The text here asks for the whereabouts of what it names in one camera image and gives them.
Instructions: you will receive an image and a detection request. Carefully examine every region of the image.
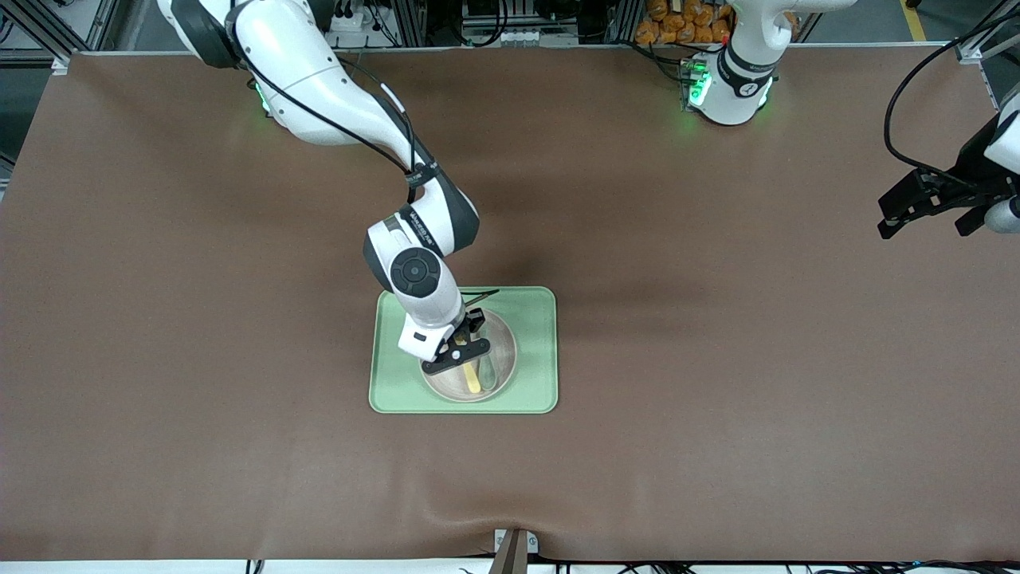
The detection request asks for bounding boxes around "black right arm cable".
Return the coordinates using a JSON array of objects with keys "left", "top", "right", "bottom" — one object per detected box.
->
[{"left": 239, "top": 24, "right": 441, "bottom": 192}]

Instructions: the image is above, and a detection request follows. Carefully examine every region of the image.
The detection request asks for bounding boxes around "round off-white plate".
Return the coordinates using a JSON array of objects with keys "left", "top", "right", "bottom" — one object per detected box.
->
[{"left": 420, "top": 309, "right": 520, "bottom": 403}]

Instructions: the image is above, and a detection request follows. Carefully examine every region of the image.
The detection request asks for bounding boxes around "arm base connector block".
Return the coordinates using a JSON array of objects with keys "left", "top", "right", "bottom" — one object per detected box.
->
[{"left": 679, "top": 56, "right": 713, "bottom": 112}]

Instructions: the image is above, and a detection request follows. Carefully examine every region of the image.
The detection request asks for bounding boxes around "brown table cover mat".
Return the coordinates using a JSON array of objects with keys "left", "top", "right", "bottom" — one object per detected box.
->
[{"left": 0, "top": 44, "right": 1020, "bottom": 563}]

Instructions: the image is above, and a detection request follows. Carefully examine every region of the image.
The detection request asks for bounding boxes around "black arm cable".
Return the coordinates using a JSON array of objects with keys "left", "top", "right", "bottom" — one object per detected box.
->
[
  {"left": 883, "top": 6, "right": 1020, "bottom": 175},
  {"left": 239, "top": 24, "right": 441, "bottom": 192}
]

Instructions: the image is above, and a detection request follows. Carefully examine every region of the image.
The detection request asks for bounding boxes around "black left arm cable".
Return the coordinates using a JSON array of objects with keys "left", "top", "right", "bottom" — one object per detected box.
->
[{"left": 883, "top": 6, "right": 1020, "bottom": 175}]

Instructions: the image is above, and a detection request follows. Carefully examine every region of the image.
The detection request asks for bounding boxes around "light green rectangular tray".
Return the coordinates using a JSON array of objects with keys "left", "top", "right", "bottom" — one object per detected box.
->
[{"left": 368, "top": 286, "right": 559, "bottom": 415}]

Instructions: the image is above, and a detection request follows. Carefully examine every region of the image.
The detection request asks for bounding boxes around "black right gripper cable bracket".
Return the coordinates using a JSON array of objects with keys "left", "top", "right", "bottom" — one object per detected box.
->
[{"left": 458, "top": 289, "right": 501, "bottom": 336}]

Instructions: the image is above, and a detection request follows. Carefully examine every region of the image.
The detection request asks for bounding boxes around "white power strip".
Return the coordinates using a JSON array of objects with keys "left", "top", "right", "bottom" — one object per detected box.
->
[{"left": 309, "top": 0, "right": 377, "bottom": 34}]

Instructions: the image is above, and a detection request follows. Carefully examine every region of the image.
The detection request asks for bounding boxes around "black gripper cable bracket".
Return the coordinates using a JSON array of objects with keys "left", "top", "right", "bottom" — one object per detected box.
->
[
  {"left": 458, "top": 289, "right": 501, "bottom": 336},
  {"left": 877, "top": 167, "right": 962, "bottom": 240}
]

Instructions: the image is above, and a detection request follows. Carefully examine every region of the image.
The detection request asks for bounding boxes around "metal table edge clamp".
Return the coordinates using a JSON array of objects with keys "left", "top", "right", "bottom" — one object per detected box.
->
[{"left": 489, "top": 528, "right": 539, "bottom": 574}]

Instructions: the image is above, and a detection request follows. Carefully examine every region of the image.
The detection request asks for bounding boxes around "aluminium frame profile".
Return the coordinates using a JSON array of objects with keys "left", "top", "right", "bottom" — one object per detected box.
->
[{"left": 0, "top": 0, "right": 120, "bottom": 66}]

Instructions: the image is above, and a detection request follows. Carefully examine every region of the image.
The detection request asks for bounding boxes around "bag of orange items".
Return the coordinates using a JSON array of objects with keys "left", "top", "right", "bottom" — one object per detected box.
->
[{"left": 634, "top": 0, "right": 736, "bottom": 45}]

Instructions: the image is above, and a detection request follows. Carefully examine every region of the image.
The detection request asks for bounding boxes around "black left gripper cable bracket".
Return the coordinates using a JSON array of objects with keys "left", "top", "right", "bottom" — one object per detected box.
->
[{"left": 877, "top": 167, "right": 962, "bottom": 240}]

